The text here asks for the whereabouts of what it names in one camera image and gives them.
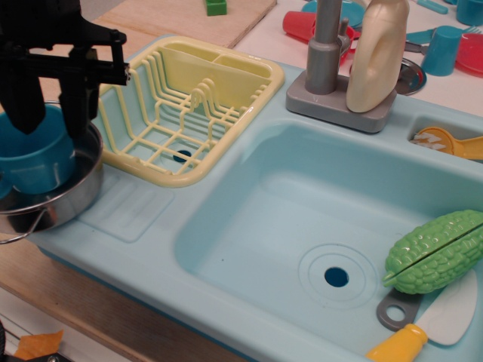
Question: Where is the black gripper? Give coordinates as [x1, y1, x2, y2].
[1, 1, 129, 139]

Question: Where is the blue plastic cup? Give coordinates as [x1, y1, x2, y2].
[1, 105, 75, 198]

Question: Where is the stainless steel pan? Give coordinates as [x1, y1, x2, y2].
[1, 124, 103, 244]

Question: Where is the red plastic cup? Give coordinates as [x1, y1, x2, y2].
[282, 11, 315, 44]

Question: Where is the light blue upturned cup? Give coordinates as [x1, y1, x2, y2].
[421, 26, 463, 77]

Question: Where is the blue cup top right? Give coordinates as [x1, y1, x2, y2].
[456, 0, 483, 26]

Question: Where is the yellow dish rack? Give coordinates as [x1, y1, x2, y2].
[94, 36, 285, 188]

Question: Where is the green plastic block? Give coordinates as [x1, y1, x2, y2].
[205, 0, 228, 17]

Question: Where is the plywood board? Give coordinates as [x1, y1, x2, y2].
[95, 0, 277, 54]

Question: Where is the orange tape piece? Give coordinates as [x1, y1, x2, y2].
[14, 330, 63, 360]

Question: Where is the grey toy faucet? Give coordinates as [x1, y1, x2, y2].
[285, 1, 396, 133]

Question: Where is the light blue toy sink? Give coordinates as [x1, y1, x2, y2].
[32, 35, 483, 362]

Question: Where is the cream toy detergent bottle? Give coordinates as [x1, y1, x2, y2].
[346, 1, 410, 113]

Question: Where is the small metal lid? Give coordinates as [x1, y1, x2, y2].
[395, 58, 426, 96]

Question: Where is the yellow toy scoop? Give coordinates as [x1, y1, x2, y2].
[410, 127, 482, 161]

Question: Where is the green toy bitter gourd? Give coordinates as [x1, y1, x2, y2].
[382, 210, 482, 294]

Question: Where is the grey toy utensil handle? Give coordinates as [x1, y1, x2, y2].
[376, 289, 423, 331]

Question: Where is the white toy knife yellow handle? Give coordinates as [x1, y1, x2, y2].
[366, 270, 478, 362]

